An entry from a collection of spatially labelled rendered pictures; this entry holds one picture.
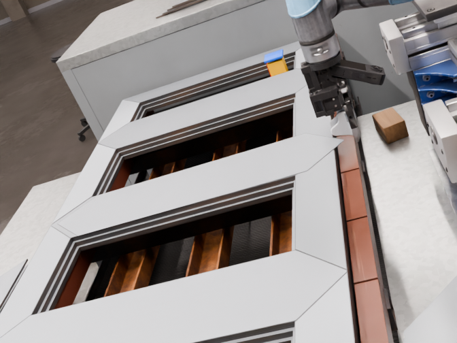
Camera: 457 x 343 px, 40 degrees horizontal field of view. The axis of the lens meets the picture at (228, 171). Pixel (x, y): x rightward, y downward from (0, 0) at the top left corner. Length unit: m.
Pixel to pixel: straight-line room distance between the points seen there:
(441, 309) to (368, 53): 1.25
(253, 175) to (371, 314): 0.54
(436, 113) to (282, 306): 0.42
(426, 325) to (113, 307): 0.57
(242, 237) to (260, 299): 0.74
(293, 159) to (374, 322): 0.54
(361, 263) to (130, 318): 0.42
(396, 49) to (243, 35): 0.80
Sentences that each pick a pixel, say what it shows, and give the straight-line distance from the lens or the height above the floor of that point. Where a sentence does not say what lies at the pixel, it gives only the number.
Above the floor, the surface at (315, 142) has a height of 0.85.
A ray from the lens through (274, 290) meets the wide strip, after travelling 1.09.
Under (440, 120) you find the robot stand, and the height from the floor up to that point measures 0.99.
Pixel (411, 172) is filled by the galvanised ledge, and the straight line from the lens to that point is 1.59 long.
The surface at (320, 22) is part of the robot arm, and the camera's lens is 1.30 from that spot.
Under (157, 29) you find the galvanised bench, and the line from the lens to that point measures 2.24.
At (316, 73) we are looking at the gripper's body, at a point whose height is 1.03.
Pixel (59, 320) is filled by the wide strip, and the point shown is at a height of 0.85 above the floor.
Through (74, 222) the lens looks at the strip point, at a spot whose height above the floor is 0.85.
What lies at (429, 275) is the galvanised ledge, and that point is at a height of 0.68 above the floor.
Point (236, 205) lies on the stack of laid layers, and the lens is 1.41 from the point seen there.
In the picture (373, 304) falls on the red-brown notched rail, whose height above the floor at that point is 0.83.
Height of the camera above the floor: 1.52
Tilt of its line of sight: 26 degrees down
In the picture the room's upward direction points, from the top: 24 degrees counter-clockwise
